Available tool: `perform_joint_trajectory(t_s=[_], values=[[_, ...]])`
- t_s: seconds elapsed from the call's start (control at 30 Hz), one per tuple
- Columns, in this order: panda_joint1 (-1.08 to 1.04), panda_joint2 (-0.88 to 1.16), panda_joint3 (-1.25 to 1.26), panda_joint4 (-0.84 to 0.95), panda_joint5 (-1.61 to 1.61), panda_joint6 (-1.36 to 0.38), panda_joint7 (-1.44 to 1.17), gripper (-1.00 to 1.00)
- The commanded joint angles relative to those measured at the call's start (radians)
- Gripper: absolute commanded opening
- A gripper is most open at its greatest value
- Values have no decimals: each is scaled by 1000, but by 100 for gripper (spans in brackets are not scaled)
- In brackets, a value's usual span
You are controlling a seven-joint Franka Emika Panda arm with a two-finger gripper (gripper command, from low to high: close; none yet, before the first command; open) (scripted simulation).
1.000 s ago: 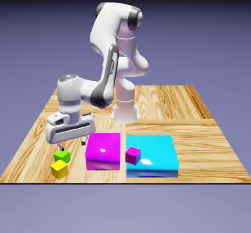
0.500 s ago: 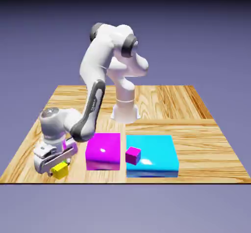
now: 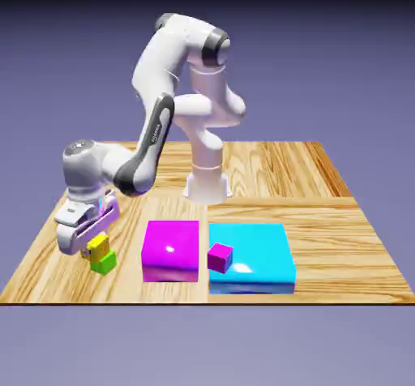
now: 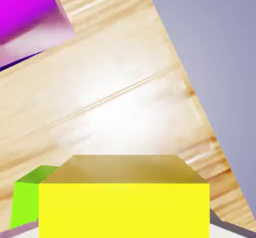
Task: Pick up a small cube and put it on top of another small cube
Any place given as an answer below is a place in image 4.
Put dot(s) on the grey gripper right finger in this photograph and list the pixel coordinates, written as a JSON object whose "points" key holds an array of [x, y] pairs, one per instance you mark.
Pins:
{"points": [[222, 230]]}

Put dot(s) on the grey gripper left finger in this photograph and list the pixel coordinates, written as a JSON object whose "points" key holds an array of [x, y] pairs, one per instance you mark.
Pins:
{"points": [[26, 232]]}

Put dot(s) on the small yellow cube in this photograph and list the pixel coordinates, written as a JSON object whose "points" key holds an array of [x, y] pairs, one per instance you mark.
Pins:
{"points": [[124, 210]]}

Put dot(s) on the small green cube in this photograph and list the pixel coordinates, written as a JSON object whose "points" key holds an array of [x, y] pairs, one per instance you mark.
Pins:
{"points": [[25, 202]]}

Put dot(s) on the large magenta box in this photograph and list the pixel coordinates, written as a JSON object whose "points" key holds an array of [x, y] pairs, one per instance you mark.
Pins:
{"points": [[26, 12]]}

